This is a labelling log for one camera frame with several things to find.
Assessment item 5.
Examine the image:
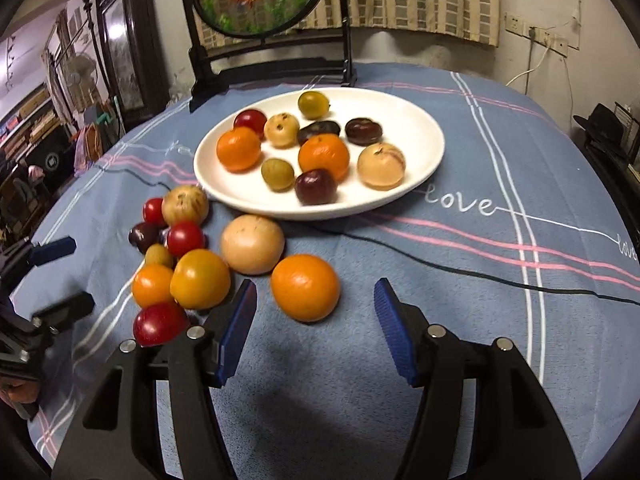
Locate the dark purple plum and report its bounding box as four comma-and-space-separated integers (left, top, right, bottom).
296, 120, 341, 146

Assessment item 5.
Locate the large red apple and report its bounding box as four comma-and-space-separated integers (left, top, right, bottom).
132, 302, 190, 347

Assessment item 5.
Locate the dark red plum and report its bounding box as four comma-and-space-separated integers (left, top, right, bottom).
233, 108, 267, 139
294, 168, 337, 206

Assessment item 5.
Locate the large beige round pear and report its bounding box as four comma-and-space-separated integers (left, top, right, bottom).
220, 214, 285, 275

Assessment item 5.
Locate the large orange mandarin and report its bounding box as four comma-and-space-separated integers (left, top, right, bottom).
297, 134, 350, 183

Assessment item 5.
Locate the small yellow-green fruit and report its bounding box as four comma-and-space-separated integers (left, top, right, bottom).
144, 244, 175, 269

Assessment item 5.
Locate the dark purple small fruit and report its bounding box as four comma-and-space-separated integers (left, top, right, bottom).
128, 222, 160, 255

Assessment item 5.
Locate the yellow-orange persimmon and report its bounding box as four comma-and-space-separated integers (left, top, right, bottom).
170, 249, 231, 310

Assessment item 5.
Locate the small orange mandarin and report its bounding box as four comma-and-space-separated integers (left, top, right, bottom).
216, 127, 262, 172

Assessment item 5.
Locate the standing fan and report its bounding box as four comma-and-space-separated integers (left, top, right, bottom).
60, 53, 100, 113

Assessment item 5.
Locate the round goldfish screen on stand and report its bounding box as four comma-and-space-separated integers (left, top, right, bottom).
182, 0, 357, 112

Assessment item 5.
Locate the blue striped tablecloth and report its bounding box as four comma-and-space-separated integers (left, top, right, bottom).
13, 65, 639, 479

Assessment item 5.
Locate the red cherry tomato fruit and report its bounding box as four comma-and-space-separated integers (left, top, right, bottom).
166, 221, 206, 259

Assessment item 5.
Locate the wall power strip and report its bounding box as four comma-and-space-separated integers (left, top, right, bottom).
503, 12, 570, 58

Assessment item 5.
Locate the large orange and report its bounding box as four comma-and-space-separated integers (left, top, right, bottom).
270, 254, 341, 323

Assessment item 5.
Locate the person's left hand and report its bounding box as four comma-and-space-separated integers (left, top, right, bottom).
0, 377, 40, 404

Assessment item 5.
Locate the dark brown mangosteen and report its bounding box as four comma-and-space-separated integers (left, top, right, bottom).
345, 117, 383, 146

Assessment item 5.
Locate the dark wooden framed mirror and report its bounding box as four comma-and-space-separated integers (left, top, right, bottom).
96, 0, 169, 131

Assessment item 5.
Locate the pale yellow pear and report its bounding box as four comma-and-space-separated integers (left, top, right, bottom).
357, 142, 407, 190

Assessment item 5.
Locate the olive green small fruit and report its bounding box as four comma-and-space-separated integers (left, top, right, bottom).
260, 157, 295, 192

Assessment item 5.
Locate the black cable on table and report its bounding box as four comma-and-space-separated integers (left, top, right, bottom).
98, 164, 640, 307

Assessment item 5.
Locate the green-yellow plum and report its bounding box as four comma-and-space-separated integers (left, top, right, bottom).
297, 90, 331, 120

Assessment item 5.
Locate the small red tomato fruit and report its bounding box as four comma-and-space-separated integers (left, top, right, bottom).
142, 197, 167, 229

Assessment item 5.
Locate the beige speckled round fruit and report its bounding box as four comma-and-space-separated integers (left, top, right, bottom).
162, 185, 209, 226

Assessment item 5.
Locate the white oval plate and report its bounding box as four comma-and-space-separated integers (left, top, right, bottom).
194, 88, 445, 220

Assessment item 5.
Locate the small beige pear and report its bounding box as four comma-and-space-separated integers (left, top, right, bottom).
264, 113, 299, 148

